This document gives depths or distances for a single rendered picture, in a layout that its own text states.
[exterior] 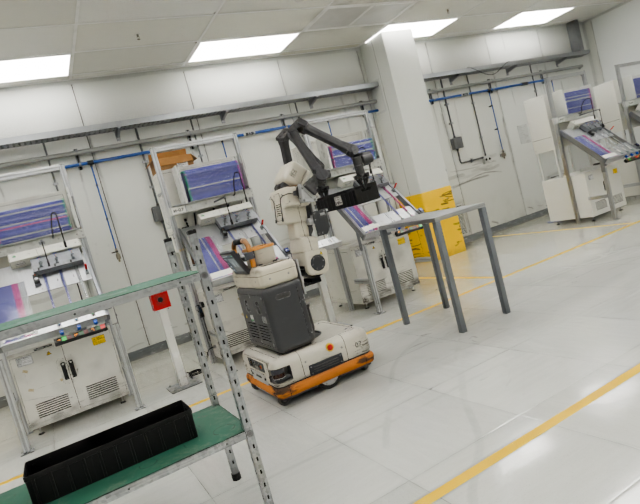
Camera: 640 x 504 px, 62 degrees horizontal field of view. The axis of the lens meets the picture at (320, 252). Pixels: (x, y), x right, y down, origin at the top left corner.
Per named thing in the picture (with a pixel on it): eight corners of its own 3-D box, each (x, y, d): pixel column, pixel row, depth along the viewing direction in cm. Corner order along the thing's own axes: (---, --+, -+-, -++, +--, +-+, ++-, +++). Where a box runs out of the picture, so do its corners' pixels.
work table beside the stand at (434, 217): (463, 333, 356) (434, 217, 350) (403, 324, 419) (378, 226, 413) (511, 312, 375) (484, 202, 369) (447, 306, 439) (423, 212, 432)
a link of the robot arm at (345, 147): (294, 131, 344) (295, 122, 333) (299, 124, 346) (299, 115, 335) (354, 161, 340) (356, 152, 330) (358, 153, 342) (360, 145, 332)
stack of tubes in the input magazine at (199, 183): (246, 188, 473) (238, 159, 471) (191, 201, 451) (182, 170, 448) (241, 190, 485) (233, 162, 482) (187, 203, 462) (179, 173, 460)
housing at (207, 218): (252, 218, 484) (253, 206, 475) (201, 232, 462) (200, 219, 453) (248, 213, 489) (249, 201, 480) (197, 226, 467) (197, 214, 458)
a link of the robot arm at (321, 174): (283, 133, 343) (283, 124, 333) (301, 124, 345) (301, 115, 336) (318, 188, 332) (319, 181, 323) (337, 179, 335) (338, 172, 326)
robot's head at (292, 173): (282, 179, 331) (292, 158, 335) (271, 184, 350) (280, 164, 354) (301, 190, 337) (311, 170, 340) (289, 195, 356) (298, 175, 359)
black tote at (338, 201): (318, 214, 384) (314, 199, 383) (339, 208, 392) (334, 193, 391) (358, 204, 333) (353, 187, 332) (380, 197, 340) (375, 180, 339)
